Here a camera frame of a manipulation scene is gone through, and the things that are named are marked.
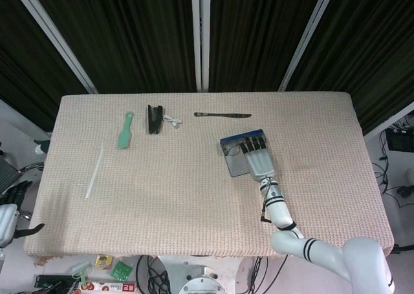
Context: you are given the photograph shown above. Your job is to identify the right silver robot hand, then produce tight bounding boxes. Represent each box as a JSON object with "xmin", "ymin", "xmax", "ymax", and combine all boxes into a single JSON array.
[{"xmin": 239, "ymin": 135, "xmax": 278, "ymax": 182}]

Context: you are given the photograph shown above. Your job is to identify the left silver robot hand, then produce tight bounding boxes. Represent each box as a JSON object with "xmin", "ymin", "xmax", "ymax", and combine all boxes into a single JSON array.
[{"xmin": 0, "ymin": 180, "xmax": 45, "ymax": 248}]

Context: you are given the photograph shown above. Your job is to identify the blue-edged grey tray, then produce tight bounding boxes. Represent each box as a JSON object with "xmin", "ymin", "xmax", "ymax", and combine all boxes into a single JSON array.
[{"xmin": 220, "ymin": 129, "xmax": 269, "ymax": 178}]

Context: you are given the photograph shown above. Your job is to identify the metal-framed eyeglasses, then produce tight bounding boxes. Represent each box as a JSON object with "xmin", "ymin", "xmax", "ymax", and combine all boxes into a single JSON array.
[{"xmin": 226, "ymin": 143, "xmax": 245, "ymax": 156}]

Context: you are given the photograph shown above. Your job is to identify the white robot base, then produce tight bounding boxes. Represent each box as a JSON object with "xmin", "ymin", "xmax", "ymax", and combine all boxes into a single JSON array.
[{"xmin": 155, "ymin": 255, "xmax": 246, "ymax": 294}]

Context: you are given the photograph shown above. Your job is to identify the black knife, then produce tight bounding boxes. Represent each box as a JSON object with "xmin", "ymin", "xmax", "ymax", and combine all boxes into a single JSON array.
[{"xmin": 193, "ymin": 112, "xmax": 252, "ymax": 119}]

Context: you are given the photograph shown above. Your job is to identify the beige waffle tablecloth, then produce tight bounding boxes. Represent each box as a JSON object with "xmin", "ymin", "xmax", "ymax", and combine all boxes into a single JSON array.
[{"xmin": 24, "ymin": 93, "xmax": 395, "ymax": 259}]

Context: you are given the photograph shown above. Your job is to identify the pale green clip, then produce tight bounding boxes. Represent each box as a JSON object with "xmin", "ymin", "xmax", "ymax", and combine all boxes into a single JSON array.
[{"xmin": 71, "ymin": 260, "xmax": 93, "ymax": 284}]

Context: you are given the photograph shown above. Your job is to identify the small white clip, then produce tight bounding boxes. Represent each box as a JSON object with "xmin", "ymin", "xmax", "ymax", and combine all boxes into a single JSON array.
[{"xmin": 162, "ymin": 114, "xmax": 184, "ymax": 129}]

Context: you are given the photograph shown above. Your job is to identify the clear plastic tube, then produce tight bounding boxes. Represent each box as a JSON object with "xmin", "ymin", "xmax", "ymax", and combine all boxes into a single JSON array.
[{"xmin": 84, "ymin": 142, "xmax": 105, "ymax": 200}]

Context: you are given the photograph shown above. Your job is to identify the yellow red packet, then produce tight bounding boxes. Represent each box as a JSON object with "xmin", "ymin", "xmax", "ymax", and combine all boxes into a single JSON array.
[{"xmin": 94, "ymin": 254, "xmax": 114, "ymax": 271}]

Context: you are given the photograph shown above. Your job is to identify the black plastic holder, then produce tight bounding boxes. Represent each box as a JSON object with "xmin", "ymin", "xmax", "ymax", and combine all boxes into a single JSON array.
[{"xmin": 147, "ymin": 104, "xmax": 164, "ymax": 136}]

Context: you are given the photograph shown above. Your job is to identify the red white box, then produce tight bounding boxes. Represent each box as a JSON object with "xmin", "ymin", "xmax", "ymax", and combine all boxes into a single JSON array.
[{"xmin": 79, "ymin": 280, "xmax": 138, "ymax": 293}]

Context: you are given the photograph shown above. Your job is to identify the green packet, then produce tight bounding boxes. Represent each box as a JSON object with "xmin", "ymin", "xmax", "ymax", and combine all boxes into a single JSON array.
[{"xmin": 111, "ymin": 260, "xmax": 133, "ymax": 280}]

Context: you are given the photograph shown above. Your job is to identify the green plastic brush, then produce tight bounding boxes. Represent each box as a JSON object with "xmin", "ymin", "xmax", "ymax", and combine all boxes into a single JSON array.
[{"xmin": 116, "ymin": 112, "xmax": 135, "ymax": 150}]

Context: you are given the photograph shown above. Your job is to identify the dark pleated curtain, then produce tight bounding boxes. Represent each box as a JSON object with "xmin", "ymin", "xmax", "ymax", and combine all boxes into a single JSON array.
[{"xmin": 0, "ymin": 0, "xmax": 414, "ymax": 136}]

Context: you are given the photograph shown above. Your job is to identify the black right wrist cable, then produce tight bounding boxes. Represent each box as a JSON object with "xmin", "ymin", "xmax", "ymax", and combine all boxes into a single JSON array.
[{"xmin": 259, "ymin": 176, "xmax": 274, "ymax": 224}]

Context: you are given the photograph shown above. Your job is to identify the white frame bar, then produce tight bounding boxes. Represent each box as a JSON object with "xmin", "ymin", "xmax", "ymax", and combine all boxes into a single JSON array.
[{"xmin": 364, "ymin": 101, "xmax": 414, "ymax": 143}]

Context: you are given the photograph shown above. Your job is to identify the white frame post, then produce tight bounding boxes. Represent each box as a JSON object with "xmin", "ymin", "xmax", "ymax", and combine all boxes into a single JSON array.
[
  {"xmin": 190, "ymin": 0, "xmax": 212, "ymax": 93},
  {"xmin": 8, "ymin": 0, "xmax": 99, "ymax": 94},
  {"xmin": 278, "ymin": 0, "xmax": 352, "ymax": 91}
]

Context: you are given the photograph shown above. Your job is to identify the black floor cable bundle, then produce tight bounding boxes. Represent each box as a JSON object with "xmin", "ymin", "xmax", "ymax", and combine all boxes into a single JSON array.
[{"xmin": 135, "ymin": 255, "xmax": 172, "ymax": 294}]

